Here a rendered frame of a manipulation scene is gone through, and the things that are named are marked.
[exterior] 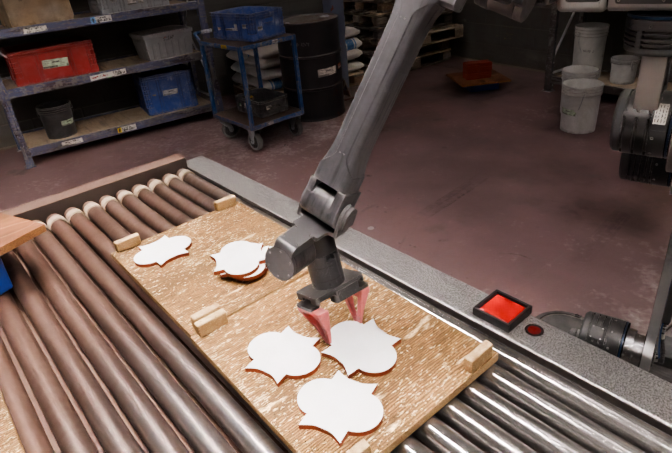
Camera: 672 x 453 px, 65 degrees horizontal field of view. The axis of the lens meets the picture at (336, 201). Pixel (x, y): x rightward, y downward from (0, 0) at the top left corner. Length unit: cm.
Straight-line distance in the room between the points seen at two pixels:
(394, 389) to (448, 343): 14
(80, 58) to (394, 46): 452
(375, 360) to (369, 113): 39
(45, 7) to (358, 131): 453
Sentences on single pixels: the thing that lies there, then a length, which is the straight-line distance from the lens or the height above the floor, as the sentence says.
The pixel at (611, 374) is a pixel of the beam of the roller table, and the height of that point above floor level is 91.
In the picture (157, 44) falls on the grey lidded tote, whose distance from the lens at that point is 532.
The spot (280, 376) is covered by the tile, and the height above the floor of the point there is 95.
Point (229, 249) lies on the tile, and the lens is 120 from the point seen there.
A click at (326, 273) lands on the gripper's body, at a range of 88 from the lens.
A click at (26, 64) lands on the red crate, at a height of 81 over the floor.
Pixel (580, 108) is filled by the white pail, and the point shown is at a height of 21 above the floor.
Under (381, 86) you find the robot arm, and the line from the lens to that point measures 77.
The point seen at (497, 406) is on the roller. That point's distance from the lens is 88.
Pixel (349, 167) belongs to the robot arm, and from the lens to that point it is 79.
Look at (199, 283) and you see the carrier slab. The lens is 116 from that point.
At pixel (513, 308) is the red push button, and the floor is 93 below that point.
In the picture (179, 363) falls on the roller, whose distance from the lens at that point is 101.
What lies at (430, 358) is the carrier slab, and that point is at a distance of 92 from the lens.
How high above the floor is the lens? 157
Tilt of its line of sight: 27 degrees down
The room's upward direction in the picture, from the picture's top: 5 degrees counter-clockwise
